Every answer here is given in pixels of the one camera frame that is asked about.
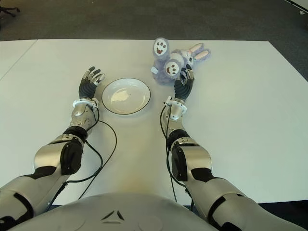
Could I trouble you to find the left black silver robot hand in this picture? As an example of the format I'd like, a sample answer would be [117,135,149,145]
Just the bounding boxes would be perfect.
[78,66,106,99]

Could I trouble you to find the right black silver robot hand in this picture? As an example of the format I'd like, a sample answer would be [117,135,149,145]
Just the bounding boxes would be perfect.
[173,68,195,101]

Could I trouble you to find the purple plush bunny doll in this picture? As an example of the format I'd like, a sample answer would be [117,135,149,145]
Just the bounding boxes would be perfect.
[151,38,212,85]

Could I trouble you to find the white plate black rim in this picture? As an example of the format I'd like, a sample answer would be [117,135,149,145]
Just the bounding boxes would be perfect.
[101,77,152,115]

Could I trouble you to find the black office chair base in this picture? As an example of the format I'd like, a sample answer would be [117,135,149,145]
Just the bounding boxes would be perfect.
[0,4,20,17]

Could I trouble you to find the grey robot torso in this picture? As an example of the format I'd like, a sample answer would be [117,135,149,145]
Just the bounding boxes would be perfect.
[14,192,212,231]

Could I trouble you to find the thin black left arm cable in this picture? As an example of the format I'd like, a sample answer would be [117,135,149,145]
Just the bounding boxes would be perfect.
[78,119,118,199]

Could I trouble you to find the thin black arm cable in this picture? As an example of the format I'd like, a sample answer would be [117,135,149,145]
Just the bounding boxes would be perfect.
[159,104,179,203]
[78,119,118,199]

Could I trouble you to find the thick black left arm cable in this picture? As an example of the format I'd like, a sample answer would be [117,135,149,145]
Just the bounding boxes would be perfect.
[47,141,104,212]

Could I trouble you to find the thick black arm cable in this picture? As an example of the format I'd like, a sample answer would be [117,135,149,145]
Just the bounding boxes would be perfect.
[47,141,104,212]
[166,141,195,214]

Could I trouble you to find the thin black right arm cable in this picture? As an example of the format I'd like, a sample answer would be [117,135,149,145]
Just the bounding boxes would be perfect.
[159,104,179,203]

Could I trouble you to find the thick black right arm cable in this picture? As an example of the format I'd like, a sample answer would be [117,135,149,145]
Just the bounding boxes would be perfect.
[166,141,195,214]

